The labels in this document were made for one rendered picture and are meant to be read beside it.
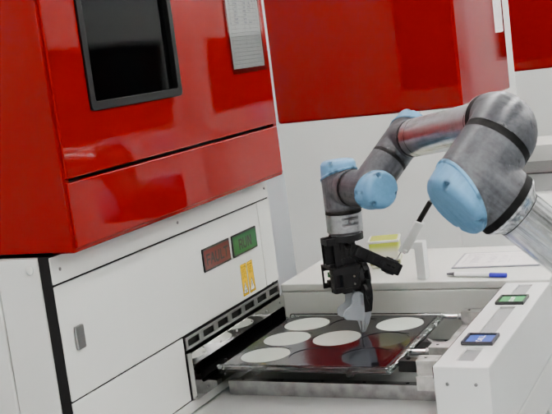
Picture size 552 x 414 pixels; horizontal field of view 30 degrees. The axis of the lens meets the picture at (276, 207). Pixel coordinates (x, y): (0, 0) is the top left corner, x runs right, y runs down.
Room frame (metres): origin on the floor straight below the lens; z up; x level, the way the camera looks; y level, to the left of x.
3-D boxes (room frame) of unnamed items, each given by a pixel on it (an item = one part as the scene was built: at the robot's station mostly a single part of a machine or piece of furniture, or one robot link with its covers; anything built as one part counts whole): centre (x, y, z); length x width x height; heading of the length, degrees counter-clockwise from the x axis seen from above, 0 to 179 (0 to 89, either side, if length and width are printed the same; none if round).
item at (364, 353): (2.07, -0.09, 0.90); 0.34 x 0.34 x 0.01; 64
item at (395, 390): (1.94, -0.09, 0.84); 0.50 x 0.02 x 0.03; 64
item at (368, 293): (2.07, -0.16, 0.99); 0.05 x 0.02 x 0.09; 17
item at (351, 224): (2.09, -0.14, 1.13); 0.08 x 0.08 x 0.05
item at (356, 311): (2.07, -0.14, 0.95); 0.06 x 0.03 x 0.09; 107
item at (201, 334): (2.16, 0.11, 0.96); 0.44 x 0.01 x 0.02; 154
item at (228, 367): (1.91, -0.01, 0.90); 0.37 x 0.01 x 0.01; 64
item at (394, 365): (2.00, -0.25, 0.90); 0.38 x 0.01 x 0.01; 154
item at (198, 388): (2.15, 0.11, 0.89); 0.44 x 0.02 x 0.10; 154
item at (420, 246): (2.25, -0.29, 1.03); 0.06 x 0.04 x 0.13; 64
